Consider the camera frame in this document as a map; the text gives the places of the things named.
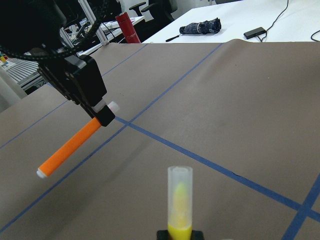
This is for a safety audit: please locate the left black camera cable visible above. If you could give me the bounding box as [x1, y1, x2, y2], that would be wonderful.
[0, 0, 123, 61]

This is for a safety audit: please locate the black office chair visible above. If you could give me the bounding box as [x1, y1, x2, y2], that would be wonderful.
[129, 0, 178, 26]

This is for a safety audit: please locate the orange highlighter pen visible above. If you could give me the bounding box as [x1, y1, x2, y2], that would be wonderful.
[36, 100, 121, 179]

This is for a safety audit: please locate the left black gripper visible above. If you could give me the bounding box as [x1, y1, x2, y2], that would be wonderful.
[0, 0, 67, 54]

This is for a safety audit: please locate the brown paper table cover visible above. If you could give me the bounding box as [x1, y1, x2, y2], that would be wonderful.
[0, 40, 320, 240]

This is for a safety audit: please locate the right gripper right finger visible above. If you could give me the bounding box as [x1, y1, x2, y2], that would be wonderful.
[191, 230, 204, 240]

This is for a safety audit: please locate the yellow highlighter pen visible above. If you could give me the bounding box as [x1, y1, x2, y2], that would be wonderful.
[167, 166, 193, 240]

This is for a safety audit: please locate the small black usb hub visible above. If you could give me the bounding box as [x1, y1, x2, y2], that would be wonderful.
[243, 27, 267, 40]

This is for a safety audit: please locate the dark blue folded umbrella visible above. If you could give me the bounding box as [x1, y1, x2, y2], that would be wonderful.
[165, 17, 222, 43]

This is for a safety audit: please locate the red water bottle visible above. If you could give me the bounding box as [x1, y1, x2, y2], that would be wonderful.
[115, 12, 141, 44]

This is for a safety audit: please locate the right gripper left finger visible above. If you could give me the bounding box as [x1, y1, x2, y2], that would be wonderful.
[156, 230, 169, 240]

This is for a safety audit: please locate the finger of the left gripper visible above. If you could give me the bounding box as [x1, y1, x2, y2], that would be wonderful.
[38, 55, 115, 127]

